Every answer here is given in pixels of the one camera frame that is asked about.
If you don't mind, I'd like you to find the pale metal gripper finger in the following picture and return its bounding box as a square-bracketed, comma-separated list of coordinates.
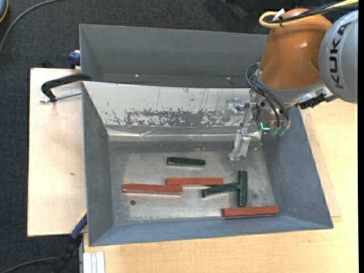
[229, 129, 252, 162]
[222, 97, 246, 122]

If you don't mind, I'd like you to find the dark green flat block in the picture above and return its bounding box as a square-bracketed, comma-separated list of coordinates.
[237, 169, 249, 208]
[166, 156, 206, 168]
[201, 181, 241, 198]

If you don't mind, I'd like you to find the red-brown flat block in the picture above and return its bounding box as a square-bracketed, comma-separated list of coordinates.
[165, 177, 225, 187]
[221, 205, 280, 218]
[122, 183, 184, 196]

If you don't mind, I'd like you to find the grey metal bin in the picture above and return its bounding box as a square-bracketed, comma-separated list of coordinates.
[78, 23, 334, 247]

